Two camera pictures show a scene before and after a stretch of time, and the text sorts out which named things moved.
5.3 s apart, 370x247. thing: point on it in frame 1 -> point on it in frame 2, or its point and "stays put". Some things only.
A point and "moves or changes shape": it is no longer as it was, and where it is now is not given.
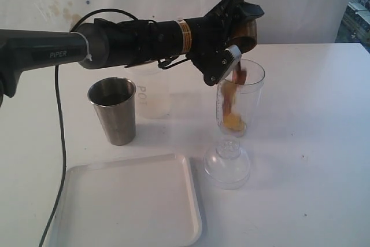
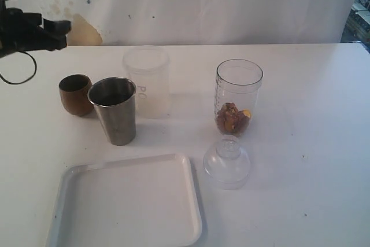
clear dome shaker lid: (227, 167) stays put
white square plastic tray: (146, 201) stays put
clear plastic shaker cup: (238, 98) stays put
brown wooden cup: (244, 34) -> (73, 90)
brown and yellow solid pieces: (232, 121) moves or changes shape
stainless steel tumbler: (114, 99) stays put
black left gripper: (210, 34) -> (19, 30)
